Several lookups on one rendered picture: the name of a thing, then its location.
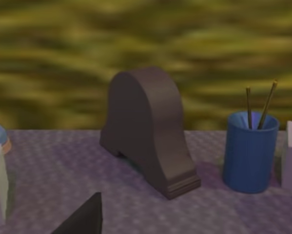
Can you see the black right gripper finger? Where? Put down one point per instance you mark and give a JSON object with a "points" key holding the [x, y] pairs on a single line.
{"points": [[87, 217]]}

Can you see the thin dark stick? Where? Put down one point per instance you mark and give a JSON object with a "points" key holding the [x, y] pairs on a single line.
{"points": [[249, 107], [267, 104]]}

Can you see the dark brown mantel clock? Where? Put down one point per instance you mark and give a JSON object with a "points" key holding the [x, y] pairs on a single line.
{"points": [[145, 131]]}

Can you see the blue cylindrical pen cup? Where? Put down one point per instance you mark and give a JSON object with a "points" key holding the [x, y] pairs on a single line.
{"points": [[248, 156]]}

